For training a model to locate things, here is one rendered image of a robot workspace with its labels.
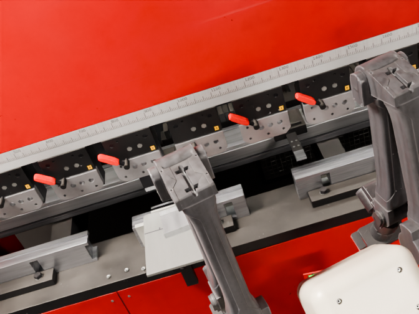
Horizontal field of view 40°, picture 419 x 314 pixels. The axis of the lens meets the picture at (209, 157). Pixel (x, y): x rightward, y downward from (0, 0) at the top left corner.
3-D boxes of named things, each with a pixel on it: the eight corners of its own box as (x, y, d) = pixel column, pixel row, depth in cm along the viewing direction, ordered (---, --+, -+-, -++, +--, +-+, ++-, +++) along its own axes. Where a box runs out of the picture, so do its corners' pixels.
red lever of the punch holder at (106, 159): (98, 157, 164) (130, 166, 168) (98, 149, 168) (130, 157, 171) (96, 162, 165) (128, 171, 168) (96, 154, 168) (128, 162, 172)
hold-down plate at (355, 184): (313, 208, 188) (311, 202, 186) (308, 197, 192) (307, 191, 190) (401, 182, 186) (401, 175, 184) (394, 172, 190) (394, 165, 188)
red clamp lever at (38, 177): (33, 177, 165) (67, 185, 169) (35, 169, 169) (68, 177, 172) (32, 182, 166) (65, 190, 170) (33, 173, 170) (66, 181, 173)
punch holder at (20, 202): (0, 220, 178) (-27, 182, 169) (5, 202, 185) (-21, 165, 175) (45, 207, 178) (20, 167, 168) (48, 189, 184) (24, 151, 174)
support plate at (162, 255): (147, 277, 168) (146, 275, 168) (144, 217, 189) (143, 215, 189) (205, 260, 167) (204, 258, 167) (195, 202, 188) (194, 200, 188)
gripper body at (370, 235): (356, 231, 149) (360, 222, 142) (389, 214, 150) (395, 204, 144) (370, 253, 146) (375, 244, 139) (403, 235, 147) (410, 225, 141)
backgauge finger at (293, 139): (285, 167, 190) (282, 156, 187) (268, 125, 211) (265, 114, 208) (320, 157, 189) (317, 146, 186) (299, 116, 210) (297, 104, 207)
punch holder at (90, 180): (60, 202, 177) (37, 162, 167) (62, 185, 184) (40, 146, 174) (106, 188, 176) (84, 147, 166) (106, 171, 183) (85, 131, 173)
